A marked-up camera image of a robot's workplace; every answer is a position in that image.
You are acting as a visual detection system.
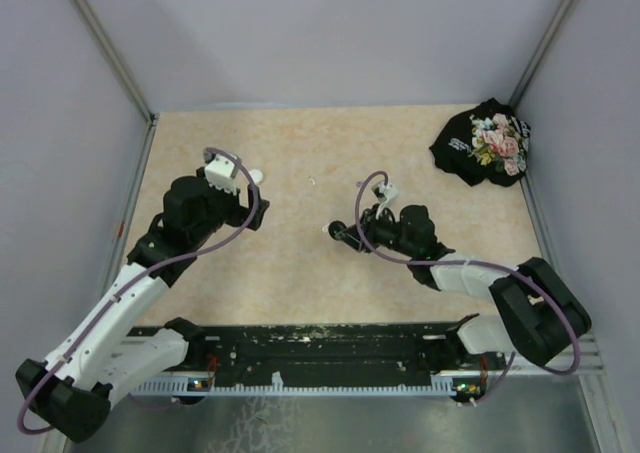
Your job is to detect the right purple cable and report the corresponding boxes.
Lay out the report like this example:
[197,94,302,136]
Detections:
[353,170,584,407]

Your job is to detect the aluminium frame post left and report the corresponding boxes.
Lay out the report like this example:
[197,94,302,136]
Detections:
[52,0,160,124]

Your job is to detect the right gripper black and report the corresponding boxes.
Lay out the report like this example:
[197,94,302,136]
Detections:
[337,203,416,257]

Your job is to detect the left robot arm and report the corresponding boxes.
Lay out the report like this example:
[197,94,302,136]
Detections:
[15,169,269,442]

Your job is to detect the black earbud case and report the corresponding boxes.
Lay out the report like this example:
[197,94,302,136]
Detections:
[327,220,347,240]

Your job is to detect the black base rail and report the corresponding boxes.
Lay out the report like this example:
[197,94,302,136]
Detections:
[149,321,481,389]

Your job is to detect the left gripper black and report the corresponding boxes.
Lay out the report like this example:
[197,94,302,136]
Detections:
[190,166,268,245]

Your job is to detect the aluminium frame post right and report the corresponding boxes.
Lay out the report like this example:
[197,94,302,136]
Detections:
[508,0,579,110]

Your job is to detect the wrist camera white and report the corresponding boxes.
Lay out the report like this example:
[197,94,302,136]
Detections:
[204,154,239,195]
[371,180,398,218]

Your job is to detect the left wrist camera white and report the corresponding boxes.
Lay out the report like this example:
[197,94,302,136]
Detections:
[204,154,239,195]

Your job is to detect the white earbud case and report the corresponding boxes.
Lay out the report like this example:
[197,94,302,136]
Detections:
[249,169,265,185]

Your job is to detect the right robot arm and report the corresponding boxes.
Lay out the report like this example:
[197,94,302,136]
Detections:
[328,205,592,369]

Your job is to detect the black floral cloth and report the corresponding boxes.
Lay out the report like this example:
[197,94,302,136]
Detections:
[429,98,531,187]

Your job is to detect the aluminium frame post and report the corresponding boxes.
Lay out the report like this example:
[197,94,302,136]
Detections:
[52,0,160,124]
[508,0,579,110]

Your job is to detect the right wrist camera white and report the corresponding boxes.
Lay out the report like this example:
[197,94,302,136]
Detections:
[371,180,398,218]

